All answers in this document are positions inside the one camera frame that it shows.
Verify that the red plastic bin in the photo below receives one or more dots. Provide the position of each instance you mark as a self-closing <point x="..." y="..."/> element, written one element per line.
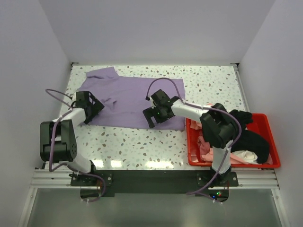
<point x="261" y="126"/>

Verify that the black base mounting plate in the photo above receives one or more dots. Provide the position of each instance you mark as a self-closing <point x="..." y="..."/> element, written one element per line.
<point x="108" y="183"/>

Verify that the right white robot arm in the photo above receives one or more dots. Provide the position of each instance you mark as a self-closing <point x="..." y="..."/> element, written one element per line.
<point x="219" y="127"/>

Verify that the pink t shirt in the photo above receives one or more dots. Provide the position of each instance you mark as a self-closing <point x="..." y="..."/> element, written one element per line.
<point x="199" y="151"/>

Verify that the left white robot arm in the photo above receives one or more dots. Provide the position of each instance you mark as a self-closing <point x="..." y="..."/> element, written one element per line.
<point x="58" y="145"/>

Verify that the white t shirt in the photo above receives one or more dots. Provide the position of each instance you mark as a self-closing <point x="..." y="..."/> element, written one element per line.
<point x="247" y="157"/>

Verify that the black t shirt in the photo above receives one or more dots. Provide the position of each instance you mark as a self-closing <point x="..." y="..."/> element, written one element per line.
<point x="249" y="140"/>

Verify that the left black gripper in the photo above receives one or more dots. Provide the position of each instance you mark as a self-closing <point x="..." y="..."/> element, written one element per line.
<point x="97" y="107"/>

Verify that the purple t shirt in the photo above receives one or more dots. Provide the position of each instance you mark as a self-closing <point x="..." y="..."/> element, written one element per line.
<point x="124" y="97"/>

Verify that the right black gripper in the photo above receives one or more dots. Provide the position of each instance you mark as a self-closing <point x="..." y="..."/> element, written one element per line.
<point x="149" y="113"/>

